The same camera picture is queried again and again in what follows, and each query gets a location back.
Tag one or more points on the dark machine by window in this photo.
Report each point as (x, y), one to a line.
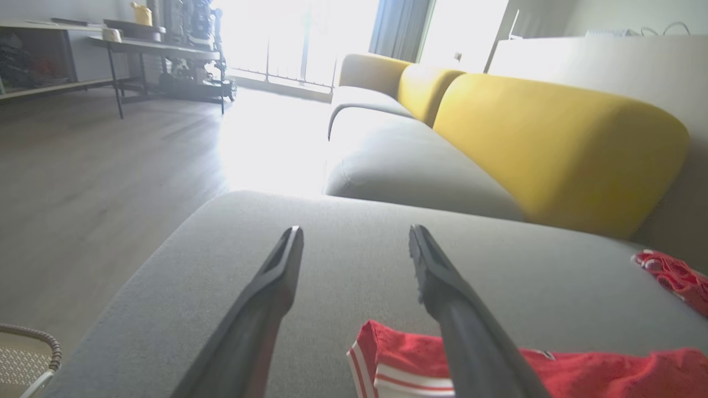
(193, 55)

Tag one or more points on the red shirt white sleeves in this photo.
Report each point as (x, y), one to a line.
(409, 359)

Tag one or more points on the metal window railing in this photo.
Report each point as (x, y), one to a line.
(301, 61)

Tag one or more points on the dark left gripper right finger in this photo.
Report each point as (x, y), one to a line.
(470, 342)

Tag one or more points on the olive beige sofa backrest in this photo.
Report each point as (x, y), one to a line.
(370, 72)

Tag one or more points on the black-legged side table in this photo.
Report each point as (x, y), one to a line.
(160, 51)

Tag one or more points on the small yellow sofa backrest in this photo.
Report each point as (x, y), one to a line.
(426, 91)

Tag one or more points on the white cup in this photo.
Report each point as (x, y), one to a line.
(112, 35)

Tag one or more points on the grey window curtain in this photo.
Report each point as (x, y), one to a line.
(401, 27)

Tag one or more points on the wooden wall shelf desk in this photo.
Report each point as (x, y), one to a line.
(38, 55)

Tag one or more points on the beige woven laundry basket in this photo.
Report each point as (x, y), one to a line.
(22, 365)

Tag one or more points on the large yellow sofa backrest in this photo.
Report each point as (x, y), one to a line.
(553, 149)

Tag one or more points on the red shorts white waistband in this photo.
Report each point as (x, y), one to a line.
(680, 279)

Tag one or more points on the yellow container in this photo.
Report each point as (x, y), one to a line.
(142, 14)

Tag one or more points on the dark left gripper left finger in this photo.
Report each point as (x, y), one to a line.
(249, 342)

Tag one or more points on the grey yellow sofa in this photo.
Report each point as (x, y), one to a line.
(354, 260)

